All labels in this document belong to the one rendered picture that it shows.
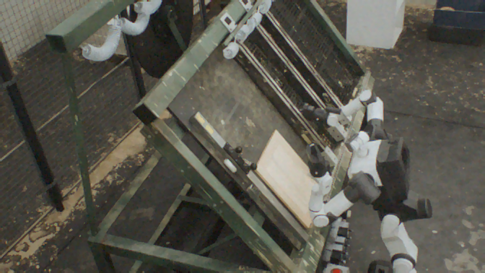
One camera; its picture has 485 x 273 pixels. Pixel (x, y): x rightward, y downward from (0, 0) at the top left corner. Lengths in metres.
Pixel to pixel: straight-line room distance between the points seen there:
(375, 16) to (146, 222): 3.72
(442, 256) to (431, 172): 0.94
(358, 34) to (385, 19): 0.40
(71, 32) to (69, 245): 2.45
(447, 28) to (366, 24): 0.97
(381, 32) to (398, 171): 4.08
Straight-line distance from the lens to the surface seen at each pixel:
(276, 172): 3.05
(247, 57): 3.20
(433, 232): 4.42
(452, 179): 4.91
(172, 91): 2.58
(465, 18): 6.91
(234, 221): 2.71
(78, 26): 2.58
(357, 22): 6.76
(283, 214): 2.94
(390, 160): 2.78
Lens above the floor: 3.16
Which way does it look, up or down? 37 degrees down
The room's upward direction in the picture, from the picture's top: 6 degrees counter-clockwise
